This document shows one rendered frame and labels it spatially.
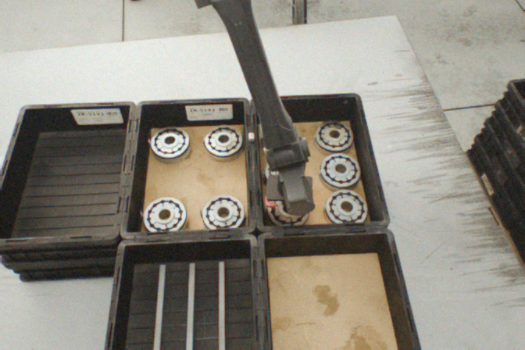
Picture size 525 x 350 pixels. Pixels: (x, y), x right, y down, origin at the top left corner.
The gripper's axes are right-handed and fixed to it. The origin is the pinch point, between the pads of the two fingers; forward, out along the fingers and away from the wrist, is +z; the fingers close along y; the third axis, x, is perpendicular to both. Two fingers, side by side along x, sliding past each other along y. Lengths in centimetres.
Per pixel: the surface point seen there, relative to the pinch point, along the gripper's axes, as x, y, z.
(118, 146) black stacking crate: 18, -47, 4
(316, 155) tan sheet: 18.2, 7.4, 4.4
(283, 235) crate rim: -10.4, -1.2, -6.1
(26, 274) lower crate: -15, -64, 13
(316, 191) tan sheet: 7.2, 7.2, 4.2
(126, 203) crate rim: -4.3, -37.1, -5.9
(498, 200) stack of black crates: 44, 87, 69
